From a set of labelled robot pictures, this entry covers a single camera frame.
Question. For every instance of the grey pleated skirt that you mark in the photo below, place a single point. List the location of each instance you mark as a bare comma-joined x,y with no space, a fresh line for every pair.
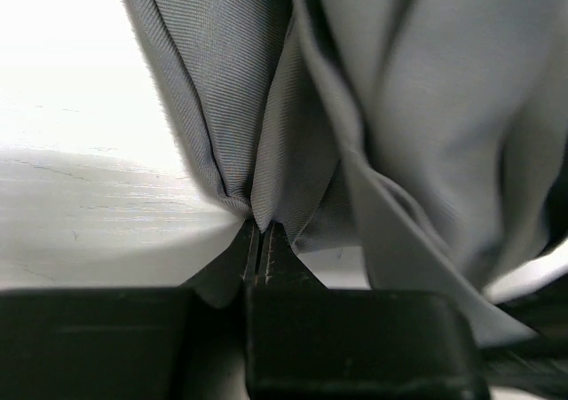
433,133

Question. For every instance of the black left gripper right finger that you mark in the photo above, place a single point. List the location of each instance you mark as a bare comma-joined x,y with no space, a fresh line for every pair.
307,341

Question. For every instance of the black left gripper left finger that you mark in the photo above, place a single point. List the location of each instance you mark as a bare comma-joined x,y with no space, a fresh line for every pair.
114,342

